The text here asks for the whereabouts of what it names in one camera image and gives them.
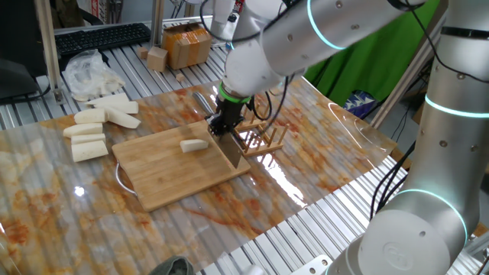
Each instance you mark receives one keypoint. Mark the white plastic column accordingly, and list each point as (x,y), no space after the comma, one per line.
(221,15)

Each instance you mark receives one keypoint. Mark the green cloth backdrop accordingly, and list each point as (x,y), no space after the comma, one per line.
(374,68)

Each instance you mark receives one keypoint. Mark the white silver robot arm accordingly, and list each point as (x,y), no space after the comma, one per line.
(305,34)

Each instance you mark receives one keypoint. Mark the taped cardboard box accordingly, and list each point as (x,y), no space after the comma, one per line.
(187,46)

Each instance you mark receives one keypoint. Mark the open cardboard box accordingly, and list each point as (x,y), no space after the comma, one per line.
(417,114)

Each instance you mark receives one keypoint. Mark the black computer keyboard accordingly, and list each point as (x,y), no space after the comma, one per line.
(103,37)

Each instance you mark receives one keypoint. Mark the black computer monitor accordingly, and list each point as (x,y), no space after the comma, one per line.
(19,38)

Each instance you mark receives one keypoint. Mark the wooden peg rack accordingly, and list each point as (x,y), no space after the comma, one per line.
(273,147)

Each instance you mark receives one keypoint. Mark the steel cleaver knife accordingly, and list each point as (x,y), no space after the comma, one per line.
(233,151)

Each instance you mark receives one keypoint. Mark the large wooden block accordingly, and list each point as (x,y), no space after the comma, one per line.
(156,59)

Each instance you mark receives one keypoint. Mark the speckled white radish piece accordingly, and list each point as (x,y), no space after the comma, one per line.
(193,145)

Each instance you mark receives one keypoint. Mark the grey green rag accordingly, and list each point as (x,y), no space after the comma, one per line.
(172,267)

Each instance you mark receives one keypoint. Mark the blue patterned bag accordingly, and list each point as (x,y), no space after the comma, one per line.
(359,105)

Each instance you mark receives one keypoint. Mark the bamboo cutting board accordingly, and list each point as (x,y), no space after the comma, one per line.
(172,172)

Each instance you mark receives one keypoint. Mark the small wooden cube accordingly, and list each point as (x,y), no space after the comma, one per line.
(142,52)
(180,77)

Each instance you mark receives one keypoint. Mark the long white radish wedge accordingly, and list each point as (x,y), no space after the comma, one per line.
(124,119)

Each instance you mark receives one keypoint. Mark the clear plastic bag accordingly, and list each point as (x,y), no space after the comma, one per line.
(89,74)

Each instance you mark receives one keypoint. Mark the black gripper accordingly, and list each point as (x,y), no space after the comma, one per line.
(229,112)

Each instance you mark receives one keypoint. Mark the aluminium frame post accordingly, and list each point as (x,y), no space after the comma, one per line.
(156,23)
(397,88)
(47,38)

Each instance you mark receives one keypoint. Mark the red white printed carton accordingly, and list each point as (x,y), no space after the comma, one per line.
(100,9)

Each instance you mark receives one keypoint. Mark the marble pattern plastic mat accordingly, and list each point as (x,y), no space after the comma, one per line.
(229,214)

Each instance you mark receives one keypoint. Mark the white radish chunk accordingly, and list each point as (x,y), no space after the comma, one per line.
(88,139)
(89,116)
(82,130)
(88,151)

